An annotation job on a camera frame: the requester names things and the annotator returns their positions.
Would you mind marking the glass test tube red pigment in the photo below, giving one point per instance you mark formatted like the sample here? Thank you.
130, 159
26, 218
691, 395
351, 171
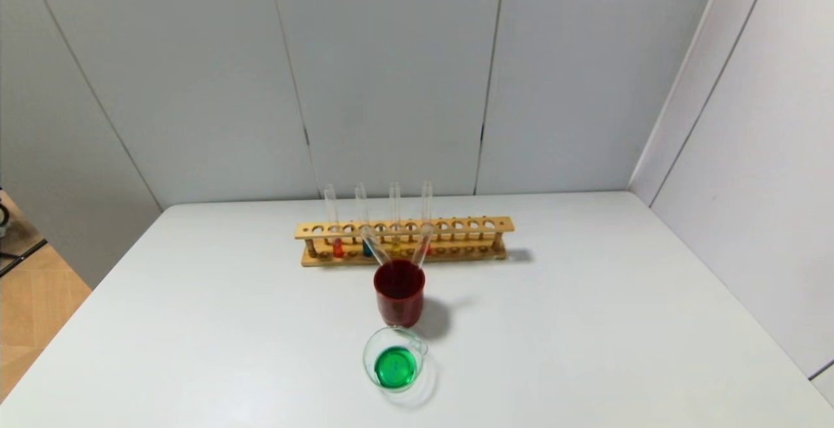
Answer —
427, 203
337, 247

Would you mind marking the wooden test tube rack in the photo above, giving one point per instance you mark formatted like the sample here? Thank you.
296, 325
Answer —
326, 260

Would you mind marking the dark background object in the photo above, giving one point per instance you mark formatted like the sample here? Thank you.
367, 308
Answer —
2, 219

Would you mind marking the glass test tube blue pigment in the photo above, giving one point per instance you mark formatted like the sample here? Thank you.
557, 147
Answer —
374, 249
361, 206

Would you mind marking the glass test tube yellow pigment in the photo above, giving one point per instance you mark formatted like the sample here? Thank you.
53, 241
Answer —
422, 249
395, 243

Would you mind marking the red plastic cup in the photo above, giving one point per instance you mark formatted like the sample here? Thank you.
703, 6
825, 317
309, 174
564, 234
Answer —
399, 307

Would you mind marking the black metal bar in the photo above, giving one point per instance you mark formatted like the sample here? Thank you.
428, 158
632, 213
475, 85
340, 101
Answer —
23, 255

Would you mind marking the clear glass dish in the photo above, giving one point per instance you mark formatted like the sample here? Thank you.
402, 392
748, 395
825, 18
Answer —
394, 368

